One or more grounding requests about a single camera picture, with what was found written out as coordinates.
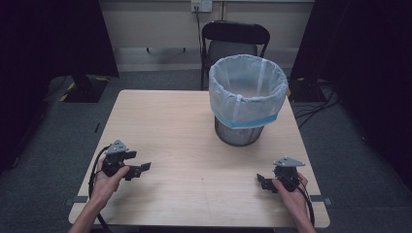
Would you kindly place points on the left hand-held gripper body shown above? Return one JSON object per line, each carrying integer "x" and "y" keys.
{"x": 115, "y": 158}

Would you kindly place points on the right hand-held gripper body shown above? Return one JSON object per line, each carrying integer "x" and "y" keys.
{"x": 286, "y": 173}

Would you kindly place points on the metal mesh trash bin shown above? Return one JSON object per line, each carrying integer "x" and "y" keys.
{"x": 238, "y": 136}

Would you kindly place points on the translucent plastic bin bag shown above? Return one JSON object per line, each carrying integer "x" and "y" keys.
{"x": 247, "y": 87}

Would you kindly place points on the person's right hand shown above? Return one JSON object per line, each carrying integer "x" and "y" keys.
{"x": 293, "y": 200}

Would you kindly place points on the person's left hand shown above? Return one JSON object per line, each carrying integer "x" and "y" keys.
{"x": 105, "y": 187}

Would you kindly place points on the grey tape strip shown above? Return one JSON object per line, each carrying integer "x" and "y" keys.
{"x": 77, "y": 200}
{"x": 322, "y": 200}

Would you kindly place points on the black stand base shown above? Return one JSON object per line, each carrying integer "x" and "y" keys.
{"x": 85, "y": 89}
{"x": 304, "y": 90}

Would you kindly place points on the dark curtain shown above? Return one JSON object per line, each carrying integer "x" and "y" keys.
{"x": 48, "y": 48}
{"x": 366, "y": 48}

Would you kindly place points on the black folding chair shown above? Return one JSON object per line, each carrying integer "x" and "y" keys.
{"x": 233, "y": 35}

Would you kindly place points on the white wall socket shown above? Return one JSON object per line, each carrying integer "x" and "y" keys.
{"x": 201, "y": 5}

